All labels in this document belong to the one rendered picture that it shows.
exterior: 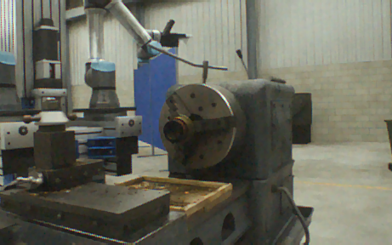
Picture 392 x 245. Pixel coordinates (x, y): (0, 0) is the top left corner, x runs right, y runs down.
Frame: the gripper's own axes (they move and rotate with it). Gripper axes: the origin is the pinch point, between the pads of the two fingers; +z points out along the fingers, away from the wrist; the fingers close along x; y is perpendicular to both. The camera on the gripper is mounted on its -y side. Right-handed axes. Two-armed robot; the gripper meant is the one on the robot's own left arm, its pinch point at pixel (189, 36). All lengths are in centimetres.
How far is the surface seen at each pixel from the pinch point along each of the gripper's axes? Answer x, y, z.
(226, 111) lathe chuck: 87, 33, -33
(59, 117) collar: 101, 31, -89
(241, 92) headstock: 78, 27, -19
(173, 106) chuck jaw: 75, 33, -47
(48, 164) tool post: 102, 41, -92
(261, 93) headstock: 85, 27, -15
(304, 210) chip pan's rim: 68, 92, 38
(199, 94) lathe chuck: 78, 28, -38
